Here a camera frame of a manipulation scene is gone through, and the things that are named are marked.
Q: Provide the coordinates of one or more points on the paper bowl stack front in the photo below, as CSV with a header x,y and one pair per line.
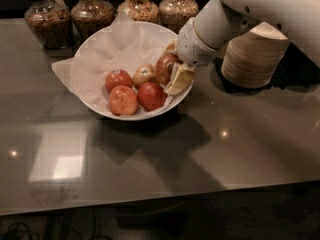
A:
x,y
251,59

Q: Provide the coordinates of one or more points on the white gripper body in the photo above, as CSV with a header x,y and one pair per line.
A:
x,y
192,49

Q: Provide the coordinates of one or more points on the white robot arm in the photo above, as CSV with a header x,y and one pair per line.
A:
x,y
297,20

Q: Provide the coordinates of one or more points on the glass cereal jar far left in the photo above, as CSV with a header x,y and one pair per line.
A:
x,y
51,23

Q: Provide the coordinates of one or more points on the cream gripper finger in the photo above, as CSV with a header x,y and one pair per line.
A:
x,y
171,47
181,77

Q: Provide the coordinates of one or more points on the yellow-red apple middle back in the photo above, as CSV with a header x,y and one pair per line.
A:
x,y
144,73

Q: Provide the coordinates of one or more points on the white paper liner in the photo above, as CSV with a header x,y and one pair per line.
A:
x,y
125,44

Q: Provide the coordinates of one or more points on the glass cereal jar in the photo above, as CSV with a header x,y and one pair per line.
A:
x,y
51,23
174,14
90,16
140,10

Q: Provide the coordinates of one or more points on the black mat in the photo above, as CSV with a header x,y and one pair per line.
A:
x,y
295,71

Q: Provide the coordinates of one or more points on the orange-red apple front left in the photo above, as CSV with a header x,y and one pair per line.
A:
x,y
123,100

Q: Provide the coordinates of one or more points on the red apple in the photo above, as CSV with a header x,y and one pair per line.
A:
x,y
117,77
164,66
151,96

